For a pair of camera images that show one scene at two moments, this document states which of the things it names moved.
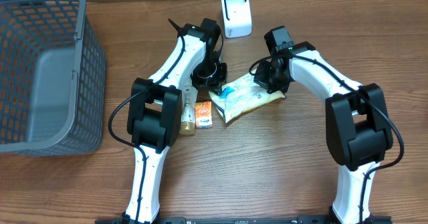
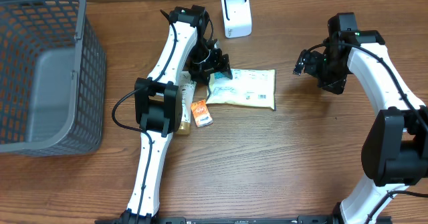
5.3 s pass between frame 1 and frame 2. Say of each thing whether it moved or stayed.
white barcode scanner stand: stayed
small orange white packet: moved
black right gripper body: moved
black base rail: stayed
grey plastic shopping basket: stayed
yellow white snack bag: moved
